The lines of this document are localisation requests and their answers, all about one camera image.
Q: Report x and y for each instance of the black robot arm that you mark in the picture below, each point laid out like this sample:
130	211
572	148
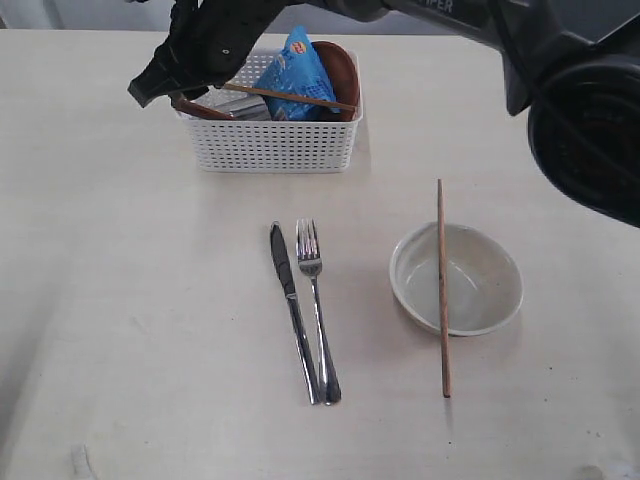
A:
571	66

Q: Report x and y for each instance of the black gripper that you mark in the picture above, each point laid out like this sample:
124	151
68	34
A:
207	44

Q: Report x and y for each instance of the brown wooden plate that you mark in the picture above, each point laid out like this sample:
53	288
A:
343	76

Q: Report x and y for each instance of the silver table knife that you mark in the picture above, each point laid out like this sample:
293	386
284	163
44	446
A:
280	258

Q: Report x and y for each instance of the brown wooden chopstick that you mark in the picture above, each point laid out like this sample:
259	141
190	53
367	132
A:
288	97
443	297

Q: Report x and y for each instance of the white perforated plastic basket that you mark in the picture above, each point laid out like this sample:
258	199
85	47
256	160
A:
274	146

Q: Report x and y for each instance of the blue snack bag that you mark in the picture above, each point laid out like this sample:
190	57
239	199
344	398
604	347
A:
298	70

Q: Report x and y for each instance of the steel cup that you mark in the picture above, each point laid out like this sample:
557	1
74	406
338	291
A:
246	108

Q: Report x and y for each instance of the brown wooden spoon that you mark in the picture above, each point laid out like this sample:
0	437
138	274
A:
183	105

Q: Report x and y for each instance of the silver fork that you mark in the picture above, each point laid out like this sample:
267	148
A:
310	265

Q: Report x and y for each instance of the white ceramic bowl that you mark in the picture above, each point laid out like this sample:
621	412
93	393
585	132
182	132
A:
484	284

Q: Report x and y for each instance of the grey curtain backdrop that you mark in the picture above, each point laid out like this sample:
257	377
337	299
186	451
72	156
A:
75	14

